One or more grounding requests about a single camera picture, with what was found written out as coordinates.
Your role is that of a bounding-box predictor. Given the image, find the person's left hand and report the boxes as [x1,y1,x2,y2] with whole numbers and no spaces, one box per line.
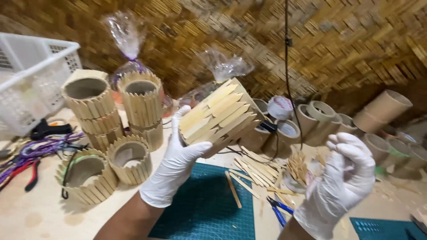
[139,105,213,209]

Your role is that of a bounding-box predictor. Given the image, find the person's right hand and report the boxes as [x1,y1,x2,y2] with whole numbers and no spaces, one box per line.
[294,132,376,240]

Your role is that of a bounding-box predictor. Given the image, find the unfinished stick-covered tube holder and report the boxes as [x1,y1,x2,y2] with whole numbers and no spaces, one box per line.
[178,78,266,159]

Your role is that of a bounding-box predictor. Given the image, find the group of cardboard tubes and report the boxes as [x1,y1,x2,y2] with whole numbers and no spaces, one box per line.
[238,89,427,181]

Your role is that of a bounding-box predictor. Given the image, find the cup of wooden sticks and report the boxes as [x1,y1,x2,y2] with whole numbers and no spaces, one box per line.
[282,151,318,194]

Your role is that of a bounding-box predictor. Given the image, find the white tape roll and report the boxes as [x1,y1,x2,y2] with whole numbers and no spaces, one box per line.
[267,96,294,121]

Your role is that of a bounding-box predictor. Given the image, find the small green cutting mat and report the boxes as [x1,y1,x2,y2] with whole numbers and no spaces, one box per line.
[349,217,427,240]

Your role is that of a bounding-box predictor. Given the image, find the pile of wooden sticks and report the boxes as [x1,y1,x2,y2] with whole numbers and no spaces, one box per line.
[230,145,288,201]

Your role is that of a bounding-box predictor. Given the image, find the single wooden stick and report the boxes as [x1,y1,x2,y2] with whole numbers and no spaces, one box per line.
[225,170,243,209]

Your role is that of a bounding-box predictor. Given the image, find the large green cutting mat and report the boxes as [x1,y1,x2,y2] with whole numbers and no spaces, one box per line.
[148,162,256,240]

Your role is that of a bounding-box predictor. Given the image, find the cellophane-wrapped holder with purple tie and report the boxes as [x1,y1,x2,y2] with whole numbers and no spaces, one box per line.
[102,11,155,100]

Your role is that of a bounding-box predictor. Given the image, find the black glue gun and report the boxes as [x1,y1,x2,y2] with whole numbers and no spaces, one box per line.
[31,118,73,141]

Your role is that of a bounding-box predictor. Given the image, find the white plastic basket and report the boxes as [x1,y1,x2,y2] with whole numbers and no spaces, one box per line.
[0,32,83,137]

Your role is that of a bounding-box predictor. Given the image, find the blue-handled pliers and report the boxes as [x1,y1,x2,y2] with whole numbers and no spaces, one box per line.
[266,196,295,228]

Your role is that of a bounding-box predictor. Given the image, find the black hanging cable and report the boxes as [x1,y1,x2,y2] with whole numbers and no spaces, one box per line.
[283,0,304,151]

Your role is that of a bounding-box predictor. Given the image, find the black cord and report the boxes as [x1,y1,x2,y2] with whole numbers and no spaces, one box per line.
[61,155,79,200]

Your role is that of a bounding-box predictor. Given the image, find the bundle of purple cords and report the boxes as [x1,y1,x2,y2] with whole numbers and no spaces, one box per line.
[0,132,86,184]

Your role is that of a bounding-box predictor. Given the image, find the red-handled pliers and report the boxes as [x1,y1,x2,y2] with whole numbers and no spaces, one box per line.
[0,159,41,192]

